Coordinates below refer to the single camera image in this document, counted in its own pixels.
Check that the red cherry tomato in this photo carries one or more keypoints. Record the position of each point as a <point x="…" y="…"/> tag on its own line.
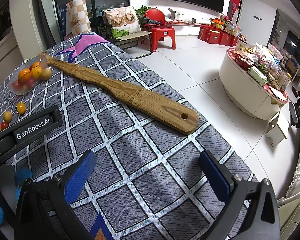
<point x="4" y="125"/>

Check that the stack of red gift boxes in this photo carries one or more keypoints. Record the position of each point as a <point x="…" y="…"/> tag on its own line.
<point x="215" y="36"/>

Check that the long wooden paddle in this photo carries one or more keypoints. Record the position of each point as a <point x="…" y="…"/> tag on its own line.
<point x="152" y="102"/>

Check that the grey checked star-print blanket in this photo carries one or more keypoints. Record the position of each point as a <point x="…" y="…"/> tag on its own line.
<point x="140" y="167"/>

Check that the red plastic chair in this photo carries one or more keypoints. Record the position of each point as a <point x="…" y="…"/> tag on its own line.
<point x="162" y="32"/>

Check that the olive tomato beside bowl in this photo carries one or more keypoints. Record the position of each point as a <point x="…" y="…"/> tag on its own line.
<point x="46" y="73"/>

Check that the person's left hand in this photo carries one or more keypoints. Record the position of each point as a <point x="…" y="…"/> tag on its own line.
<point x="23" y="174"/>

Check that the checkered paper roll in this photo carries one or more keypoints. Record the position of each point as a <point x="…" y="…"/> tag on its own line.
<point x="77" y="17"/>

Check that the cartoon print cushion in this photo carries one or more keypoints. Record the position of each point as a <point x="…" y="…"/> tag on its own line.
<point x="122" y="21"/>

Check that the round white table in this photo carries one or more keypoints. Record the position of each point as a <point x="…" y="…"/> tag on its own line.
<point x="240" y="92"/>

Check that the pile of snack packets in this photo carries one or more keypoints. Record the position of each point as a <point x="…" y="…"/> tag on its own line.
<point x="265" y="65"/>

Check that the clear plastic bowl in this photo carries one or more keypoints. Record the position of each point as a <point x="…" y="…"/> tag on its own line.
<point x="41" y="60"/>

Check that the green potted plant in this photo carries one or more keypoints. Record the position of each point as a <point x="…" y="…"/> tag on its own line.
<point x="142" y="11"/>

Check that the folding armchair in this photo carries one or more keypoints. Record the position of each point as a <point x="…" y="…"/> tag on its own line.
<point x="137" y="38"/>

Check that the olive yellow cherry tomato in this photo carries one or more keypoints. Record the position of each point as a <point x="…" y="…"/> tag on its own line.
<point x="7" y="115"/>

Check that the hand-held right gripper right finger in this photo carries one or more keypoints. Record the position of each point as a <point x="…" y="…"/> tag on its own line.
<point x="215" y="176"/>

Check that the heap of mixed cherry tomatoes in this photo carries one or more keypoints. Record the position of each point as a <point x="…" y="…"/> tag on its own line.
<point x="23" y="75"/>

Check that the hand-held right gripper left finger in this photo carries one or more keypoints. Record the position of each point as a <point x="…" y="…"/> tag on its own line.
<point x="80" y="177"/>

